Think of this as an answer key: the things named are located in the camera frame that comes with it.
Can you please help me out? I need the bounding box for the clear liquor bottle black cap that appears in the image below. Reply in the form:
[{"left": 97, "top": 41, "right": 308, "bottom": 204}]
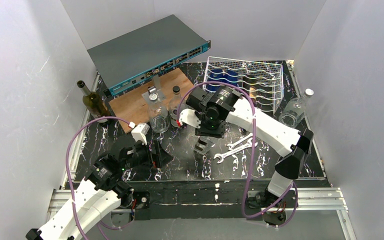
[{"left": 168, "top": 85, "right": 186, "bottom": 128}]

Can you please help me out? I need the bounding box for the clear bottle white cap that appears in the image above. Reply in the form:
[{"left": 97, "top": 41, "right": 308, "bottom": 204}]
[{"left": 147, "top": 93, "right": 169, "bottom": 134}]

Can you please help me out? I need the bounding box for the dark wine bottle gold label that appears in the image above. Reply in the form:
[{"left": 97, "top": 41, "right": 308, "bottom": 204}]
[{"left": 76, "top": 80, "right": 111, "bottom": 119}]

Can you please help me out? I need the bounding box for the dark green wine bottle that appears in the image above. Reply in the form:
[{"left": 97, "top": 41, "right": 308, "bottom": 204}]
[{"left": 242, "top": 74, "right": 258, "bottom": 102}]

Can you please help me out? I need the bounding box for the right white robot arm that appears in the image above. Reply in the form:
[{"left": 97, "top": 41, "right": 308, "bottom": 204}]
[{"left": 177, "top": 82, "right": 314, "bottom": 197}]

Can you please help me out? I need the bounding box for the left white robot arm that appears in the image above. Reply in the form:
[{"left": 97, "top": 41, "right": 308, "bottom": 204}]
[{"left": 25, "top": 136, "right": 173, "bottom": 240}]

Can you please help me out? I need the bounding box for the blue vodka bottle left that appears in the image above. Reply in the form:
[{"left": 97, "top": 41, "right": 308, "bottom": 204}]
[{"left": 206, "top": 69, "right": 225, "bottom": 93}]

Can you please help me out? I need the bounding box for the small silver wrench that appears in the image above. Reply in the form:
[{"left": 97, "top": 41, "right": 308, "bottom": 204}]
[{"left": 226, "top": 132, "right": 253, "bottom": 150}]

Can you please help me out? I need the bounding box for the large silver wrench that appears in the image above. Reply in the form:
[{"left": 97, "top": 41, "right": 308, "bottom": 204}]
[{"left": 213, "top": 138, "right": 258, "bottom": 164}]

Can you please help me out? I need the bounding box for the wooden board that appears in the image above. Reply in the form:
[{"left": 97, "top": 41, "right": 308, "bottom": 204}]
[{"left": 109, "top": 69, "right": 194, "bottom": 133}]

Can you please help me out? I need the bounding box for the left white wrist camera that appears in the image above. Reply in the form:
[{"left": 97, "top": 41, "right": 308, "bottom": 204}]
[{"left": 130, "top": 123, "right": 150, "bottom": 145}]

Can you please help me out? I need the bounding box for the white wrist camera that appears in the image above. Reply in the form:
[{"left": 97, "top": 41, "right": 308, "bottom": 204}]
[
  {"left": 176, "top": 108, "right": 201, "bottom": 129},
  {"left": 130, "top": 123, "right": 150, "bottom": 145}
]

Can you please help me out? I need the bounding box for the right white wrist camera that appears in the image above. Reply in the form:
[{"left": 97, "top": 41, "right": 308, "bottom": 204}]
[{"left": 176, "top": 108, "right": 201, "bottom": 129}]

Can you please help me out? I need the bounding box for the white wire wine rack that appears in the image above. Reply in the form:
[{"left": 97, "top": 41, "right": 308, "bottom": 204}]
[{"left": 202, "top": 56, "right": 284, "bottom": 117}]

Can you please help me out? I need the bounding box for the silver metal stand bracket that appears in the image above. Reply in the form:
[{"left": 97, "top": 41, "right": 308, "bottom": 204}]
[{"left": 142, "top": 76, "right": 166, "bottom": 105}]

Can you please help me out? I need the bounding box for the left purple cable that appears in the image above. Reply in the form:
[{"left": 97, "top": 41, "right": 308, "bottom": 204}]
[{"left": 65, "top": 115, "right": 137, "bottom": 240}]

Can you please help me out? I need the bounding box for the purple cable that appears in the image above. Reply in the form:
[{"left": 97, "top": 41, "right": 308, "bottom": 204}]
[
  {"left": 176, "top": 81, "right": 300, "bottom": 229},
  {"left": 65, "top": 115, "right": 137, "bottom": 240}
]

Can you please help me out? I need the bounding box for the grey network switch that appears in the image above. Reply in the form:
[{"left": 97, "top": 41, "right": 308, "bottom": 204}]
[{"left": 87, "top": 14, "right": 211, "bottom": 97}]

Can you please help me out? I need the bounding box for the black base frame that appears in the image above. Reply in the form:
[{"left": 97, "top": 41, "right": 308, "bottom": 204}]
[{"left": 100, "top": 178, "right": 314, "bottom": 222}]

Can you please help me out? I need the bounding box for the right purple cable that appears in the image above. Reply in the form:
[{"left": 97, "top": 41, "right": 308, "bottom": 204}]
[{"left": 176, "top": 81, "right": 300, "bottom": 229}]

